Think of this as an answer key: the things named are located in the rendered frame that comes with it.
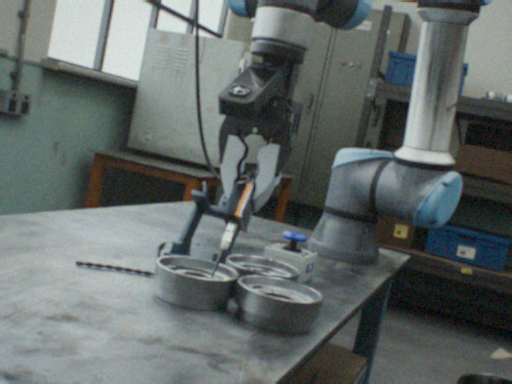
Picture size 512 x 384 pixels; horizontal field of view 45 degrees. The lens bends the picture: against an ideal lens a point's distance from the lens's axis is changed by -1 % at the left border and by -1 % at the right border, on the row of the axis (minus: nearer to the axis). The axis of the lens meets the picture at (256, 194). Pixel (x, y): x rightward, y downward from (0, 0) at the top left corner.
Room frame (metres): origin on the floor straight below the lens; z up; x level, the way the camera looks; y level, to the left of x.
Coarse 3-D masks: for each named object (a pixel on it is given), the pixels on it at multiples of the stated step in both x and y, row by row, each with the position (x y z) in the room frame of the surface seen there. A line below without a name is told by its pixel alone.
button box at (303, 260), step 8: (272, 248) 0.99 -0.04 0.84; (280, 248) 1.00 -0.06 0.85; (288, 248) 1.00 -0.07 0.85; (296, 248) 1.01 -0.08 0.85; (264, 256) 0.99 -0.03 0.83; (272, 256) 0.98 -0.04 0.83; (280, 256) 0.98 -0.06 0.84; (288, 256) 0.98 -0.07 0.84; (296, 256) 0.97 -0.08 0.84; (304, 256) 0.97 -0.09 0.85; (312, 256) 1.00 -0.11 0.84; (288, 264) 0.97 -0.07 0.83; (296, 264) 0.97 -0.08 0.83; (304, 264) 0.97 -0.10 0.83; (312, 264) 1.01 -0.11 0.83; (304, 272) 0.97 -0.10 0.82; (312, 272) 1.02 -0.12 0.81; (304, 280) 0.98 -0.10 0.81
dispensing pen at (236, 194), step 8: (248, 176) 0.83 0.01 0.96; (256, 176) 0.82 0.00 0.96; (240, 184) 0.80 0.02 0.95; (232, 192) 0.80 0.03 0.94; (240, 192) 0.79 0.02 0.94; (232, 200) 0.79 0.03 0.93; (240, 200) 0.79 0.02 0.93; (224, 208) 0.78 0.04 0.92; (232, 208) 0.78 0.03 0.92; (224, 216) 0.79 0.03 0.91; (232, 216) 0.78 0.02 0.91; (232, 224) 0.78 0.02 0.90; (224, 232) 0.78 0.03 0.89; (232, 232) 0.78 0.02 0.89; (224, 240) 0.77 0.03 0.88; (232, 240) 0.78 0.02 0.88; (224, 248) 0.77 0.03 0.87; (216, 264) 0.76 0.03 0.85
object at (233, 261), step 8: (232, 256) 0.89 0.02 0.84; (240, 256) 0.91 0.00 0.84; (248, 256) 0.91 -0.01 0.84; (256, 256) 0.92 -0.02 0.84; (232, 264) 0.84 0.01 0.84; (240, 264) 0.90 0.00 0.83; (248, 264) 0.91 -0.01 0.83; (256, 264) 0.92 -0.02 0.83; (264, 264) 0.92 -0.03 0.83; (272, 264) 0.92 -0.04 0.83; (280, 264) 0.91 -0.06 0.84; (240, 272) 0.83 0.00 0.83; (248, 272) 0.82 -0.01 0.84; (256, 272) 0.82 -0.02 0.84; (264, 272) 0.89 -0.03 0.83; (272, 272) 0.89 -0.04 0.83; (288, 272) 0.90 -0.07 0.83; (296, 272) 0.88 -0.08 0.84; (296, 280) 0.85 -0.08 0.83
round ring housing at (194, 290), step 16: (176, 256) 0.81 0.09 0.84; (160, 272) 0.74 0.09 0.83; (176, 272) 0.73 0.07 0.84; (192, 272) 0.79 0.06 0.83; (224, 272) 0.81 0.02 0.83; (160, 288) 0.74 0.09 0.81; (176, 288) 0.73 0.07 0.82; (192, 288) 0.72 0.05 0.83; (208, 288) 0.73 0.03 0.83; (224, 288) 0.74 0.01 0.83; (176, 304) 0.73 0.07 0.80; (192, 304) 0.73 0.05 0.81; (208, 304) 0.74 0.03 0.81; (224, 304) 0.76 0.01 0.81
